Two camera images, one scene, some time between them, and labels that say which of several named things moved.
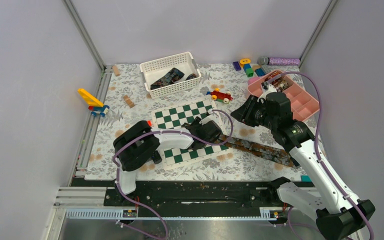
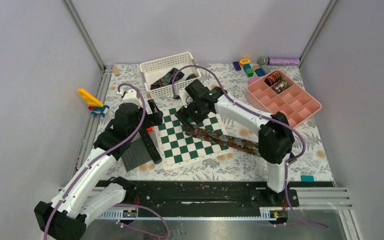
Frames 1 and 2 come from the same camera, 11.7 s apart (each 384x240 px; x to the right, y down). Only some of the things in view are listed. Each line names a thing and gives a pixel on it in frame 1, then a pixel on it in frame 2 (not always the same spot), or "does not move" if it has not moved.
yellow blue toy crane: (96, 107) does not move
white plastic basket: (171, 75) does not move
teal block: (305, 178) does not move
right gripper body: (255, 113) → (195, 111)
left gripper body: (196, 125) → (152, 119)
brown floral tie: (260, 150) does not move
